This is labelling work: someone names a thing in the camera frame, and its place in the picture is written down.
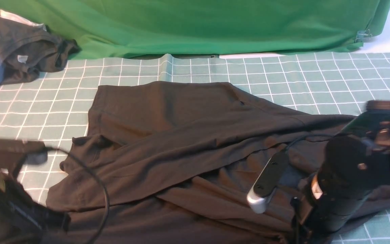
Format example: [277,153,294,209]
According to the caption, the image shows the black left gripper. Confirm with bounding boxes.
[9,190,71,244]

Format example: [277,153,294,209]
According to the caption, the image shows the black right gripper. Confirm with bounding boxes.
[341,100,390,151]

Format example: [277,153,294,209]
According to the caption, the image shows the dark gray long-sleeve top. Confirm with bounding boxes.
[41,81,390,244]

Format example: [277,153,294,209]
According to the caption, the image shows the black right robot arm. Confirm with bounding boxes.
[300,100,390,235]

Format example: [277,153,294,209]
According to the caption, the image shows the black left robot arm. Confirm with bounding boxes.
[0,172,71,244]

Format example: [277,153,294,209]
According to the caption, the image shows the metal binder clip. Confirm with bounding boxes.
[354,29,373,43]

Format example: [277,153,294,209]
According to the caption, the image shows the green checkered tablecloth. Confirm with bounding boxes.
[0,52,390,244]

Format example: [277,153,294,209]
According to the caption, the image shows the crumpled dark gray garment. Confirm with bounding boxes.
[0,17,80,85]

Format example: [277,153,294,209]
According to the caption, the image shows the white garment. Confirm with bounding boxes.
[0,9,47,31]

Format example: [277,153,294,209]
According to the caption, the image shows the green backdrop cloth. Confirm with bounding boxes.
[0,0,390,60]

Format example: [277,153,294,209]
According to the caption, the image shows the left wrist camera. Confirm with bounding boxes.
[0,138,48,168]

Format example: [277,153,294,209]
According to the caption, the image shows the black left camera cable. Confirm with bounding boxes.
[45,146,110,244]

